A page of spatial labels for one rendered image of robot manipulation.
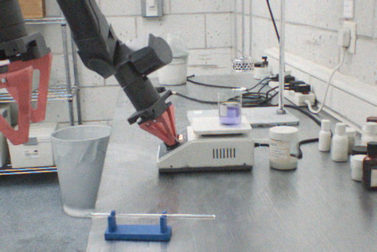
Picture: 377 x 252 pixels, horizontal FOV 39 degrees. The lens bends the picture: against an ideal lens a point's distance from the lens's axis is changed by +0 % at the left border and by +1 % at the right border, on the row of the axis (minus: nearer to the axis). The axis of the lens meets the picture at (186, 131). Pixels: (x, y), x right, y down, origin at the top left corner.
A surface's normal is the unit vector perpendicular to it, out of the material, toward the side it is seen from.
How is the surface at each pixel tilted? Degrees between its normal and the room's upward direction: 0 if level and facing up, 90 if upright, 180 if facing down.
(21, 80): 111
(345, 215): 0
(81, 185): 94
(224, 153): 90
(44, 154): 92
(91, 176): 94
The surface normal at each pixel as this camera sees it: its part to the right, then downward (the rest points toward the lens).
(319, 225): -0.04, -0.97
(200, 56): 0.08, 0.25
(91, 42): 0.00, 0.82
